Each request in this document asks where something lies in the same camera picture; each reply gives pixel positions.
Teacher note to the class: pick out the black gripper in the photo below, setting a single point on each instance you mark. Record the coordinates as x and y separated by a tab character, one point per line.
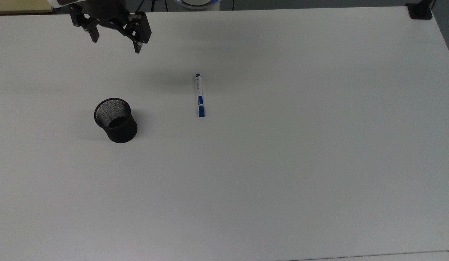
106	11

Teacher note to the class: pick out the blue and white marker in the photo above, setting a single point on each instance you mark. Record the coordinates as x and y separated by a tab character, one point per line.
200	96

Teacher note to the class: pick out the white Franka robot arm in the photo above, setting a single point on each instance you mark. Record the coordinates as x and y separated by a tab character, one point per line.
65	2

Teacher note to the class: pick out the beige cabinet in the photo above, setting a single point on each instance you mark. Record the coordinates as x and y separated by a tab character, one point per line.
21	5

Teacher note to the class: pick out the black mesh pen cup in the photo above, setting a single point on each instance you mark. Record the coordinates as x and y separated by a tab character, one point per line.
124	132

